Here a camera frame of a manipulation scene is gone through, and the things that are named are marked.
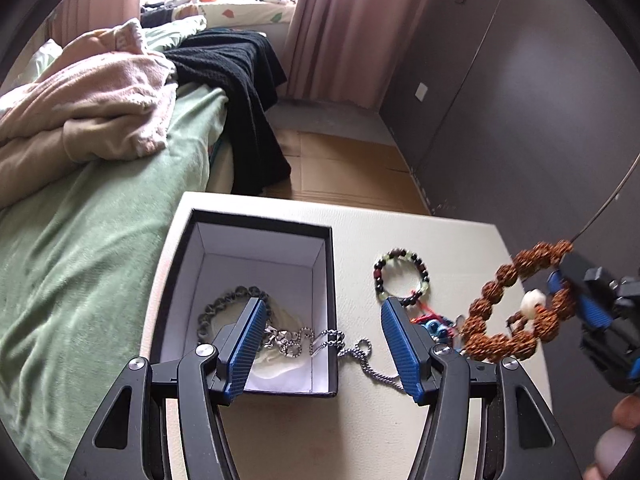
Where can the black jewelry box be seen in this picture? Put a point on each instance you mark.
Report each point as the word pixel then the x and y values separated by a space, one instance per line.
pixel 260 221

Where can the black knitted cloth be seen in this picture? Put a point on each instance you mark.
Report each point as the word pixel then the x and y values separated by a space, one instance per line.
pixel 235 70

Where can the flat cardboard sheet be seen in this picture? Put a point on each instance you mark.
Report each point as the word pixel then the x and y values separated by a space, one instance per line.
pixel 345 165

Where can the leaf print cloth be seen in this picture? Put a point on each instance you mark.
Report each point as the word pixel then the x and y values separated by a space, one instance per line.
pixel 250 12

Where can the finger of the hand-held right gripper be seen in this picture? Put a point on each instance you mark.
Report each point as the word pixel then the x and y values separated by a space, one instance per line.
pixel 579 266
pixel 592 310

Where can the pink fleece blanket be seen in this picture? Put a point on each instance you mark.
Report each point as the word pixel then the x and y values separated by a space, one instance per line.
pixel 85 105

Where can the white cloth pouch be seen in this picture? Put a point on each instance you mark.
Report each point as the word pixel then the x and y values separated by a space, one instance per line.
pixel 280 366

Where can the person's right hand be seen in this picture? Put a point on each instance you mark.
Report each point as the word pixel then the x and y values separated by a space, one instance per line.
pixel 612 452

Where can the light green quilt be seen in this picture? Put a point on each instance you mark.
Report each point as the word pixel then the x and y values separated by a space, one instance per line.
pixel 172 32

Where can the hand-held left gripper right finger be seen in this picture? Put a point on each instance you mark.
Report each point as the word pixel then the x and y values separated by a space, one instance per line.
pixel 404 350

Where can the white wall socket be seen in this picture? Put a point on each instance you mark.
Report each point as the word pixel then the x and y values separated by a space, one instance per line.
pixel 421 91

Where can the bed with green sheet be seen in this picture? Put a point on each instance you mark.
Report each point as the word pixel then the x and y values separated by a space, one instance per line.
pixel 90 270

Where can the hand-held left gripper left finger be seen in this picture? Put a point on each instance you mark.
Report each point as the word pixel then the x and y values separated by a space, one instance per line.
pixel 245 342

